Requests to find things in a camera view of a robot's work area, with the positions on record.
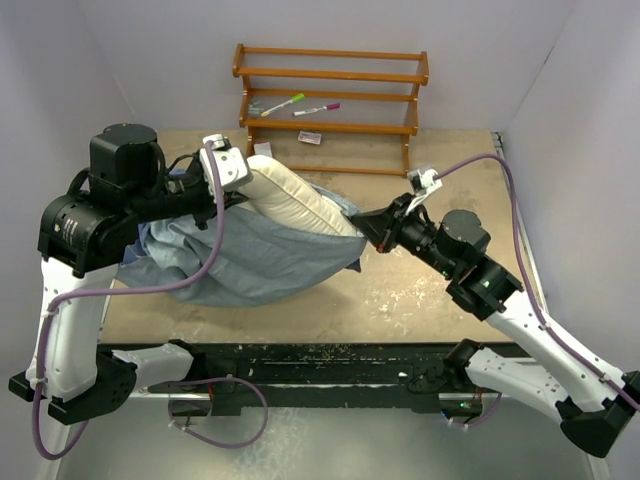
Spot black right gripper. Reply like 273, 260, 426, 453
352, 192, 458, 278

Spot cream white pillow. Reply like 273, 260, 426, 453
239, 155, 358, 237

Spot blue printed pillowcase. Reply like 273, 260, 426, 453
117, 183, 367, 308

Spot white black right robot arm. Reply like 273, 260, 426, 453
349, 194, 639, 458

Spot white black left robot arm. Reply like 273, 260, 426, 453
9, 124, 252, 425

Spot white red small box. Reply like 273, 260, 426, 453
254, 142, 273, 158

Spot pale green small clips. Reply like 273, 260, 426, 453
248, 101, 264, 114

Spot white red label card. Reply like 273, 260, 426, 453
298, 131, 322, 145

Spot wooden slatted rack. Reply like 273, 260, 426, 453
232, 43, 430, 177

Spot magenta cap marker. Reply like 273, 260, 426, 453
292, 103, 341, 117

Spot green cap marker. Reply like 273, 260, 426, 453
260, 93, 305, 117

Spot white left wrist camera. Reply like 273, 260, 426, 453
199, 134, 253, 201

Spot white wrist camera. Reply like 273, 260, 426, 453
405, 165, 443, 216
199, 134, 253, 201

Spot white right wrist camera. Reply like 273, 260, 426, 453
405, 165, 443, 216

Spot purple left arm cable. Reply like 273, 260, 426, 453
30, 142, 226, 460

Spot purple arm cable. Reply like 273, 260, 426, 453
432, 153, 640, 414
30, 142, 226, 460

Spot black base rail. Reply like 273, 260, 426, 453
150, 343, 496, 420

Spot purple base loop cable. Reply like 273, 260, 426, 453
167, 378, 270, 450

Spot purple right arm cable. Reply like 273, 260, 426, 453
432, 153, 640, 414

